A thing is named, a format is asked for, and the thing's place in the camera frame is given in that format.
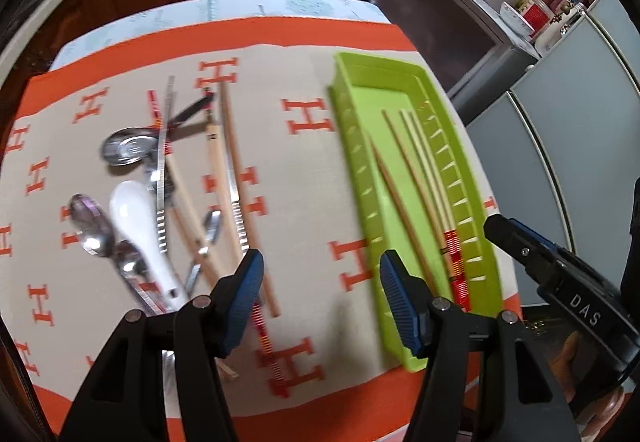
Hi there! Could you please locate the green plastic utensil tray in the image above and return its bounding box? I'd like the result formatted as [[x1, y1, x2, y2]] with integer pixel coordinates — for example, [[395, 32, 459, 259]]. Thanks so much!
[[327, 51, 504, 374]]

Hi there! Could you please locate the person right hand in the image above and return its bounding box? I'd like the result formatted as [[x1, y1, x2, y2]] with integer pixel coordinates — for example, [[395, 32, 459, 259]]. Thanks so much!
[[554, 331, 626, 438]]

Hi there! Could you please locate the plain light wooden chopstick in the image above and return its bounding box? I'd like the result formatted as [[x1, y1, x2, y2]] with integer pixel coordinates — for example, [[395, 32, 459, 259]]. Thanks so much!
[[166, 153, 221, 287]]

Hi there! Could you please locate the red-topped wooden chopstick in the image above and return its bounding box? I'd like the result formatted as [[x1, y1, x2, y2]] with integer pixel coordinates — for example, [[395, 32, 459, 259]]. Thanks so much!
[[205, 119, 242, 263]]

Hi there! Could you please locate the white ceramic bowl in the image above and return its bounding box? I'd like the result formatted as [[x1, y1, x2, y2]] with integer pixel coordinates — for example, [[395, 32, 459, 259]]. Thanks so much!
[[499, 2, 534, 39]]

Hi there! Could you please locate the steel teaspoon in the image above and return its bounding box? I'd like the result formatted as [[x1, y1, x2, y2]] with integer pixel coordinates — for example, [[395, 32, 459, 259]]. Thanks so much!
[[68, 193, 115, 258]]

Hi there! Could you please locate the steel metal chopstick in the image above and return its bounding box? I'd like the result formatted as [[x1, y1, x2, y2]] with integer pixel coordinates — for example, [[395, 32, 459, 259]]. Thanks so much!
[[156, 75, 175, 255]]

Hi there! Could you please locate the wood-handled steel spoon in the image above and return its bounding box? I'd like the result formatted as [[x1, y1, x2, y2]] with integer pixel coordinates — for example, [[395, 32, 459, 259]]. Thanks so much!
[[113, 240, 169, 315]]

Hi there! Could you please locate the white ceramic soup spoon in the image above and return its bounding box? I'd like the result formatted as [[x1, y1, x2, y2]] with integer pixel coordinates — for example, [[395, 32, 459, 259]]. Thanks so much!
[[110, 180, 188, 311]]

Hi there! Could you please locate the small steel spoon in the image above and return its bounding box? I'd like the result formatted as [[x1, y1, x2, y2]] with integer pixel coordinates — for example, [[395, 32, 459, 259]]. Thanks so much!
[[184, 209, 222, 296]]

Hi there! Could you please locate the brown wooden chopstick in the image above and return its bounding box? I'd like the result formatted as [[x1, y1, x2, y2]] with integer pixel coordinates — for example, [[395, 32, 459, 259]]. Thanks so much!
[[218, 80, 282, 319]]

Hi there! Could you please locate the steel storage cabinet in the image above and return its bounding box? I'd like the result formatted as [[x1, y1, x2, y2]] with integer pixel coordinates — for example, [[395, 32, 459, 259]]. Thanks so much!
[[372, 0, 539, 124]]

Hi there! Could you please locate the large steel soup spoon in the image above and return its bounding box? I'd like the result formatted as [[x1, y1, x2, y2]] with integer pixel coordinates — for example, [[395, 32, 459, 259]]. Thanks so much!
[[100, 90, 215, 167]]

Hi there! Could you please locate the orange beige H-pattern cloth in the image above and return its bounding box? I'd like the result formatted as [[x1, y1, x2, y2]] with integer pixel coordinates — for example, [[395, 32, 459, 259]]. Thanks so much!
[[1, 17, 520, 441]]

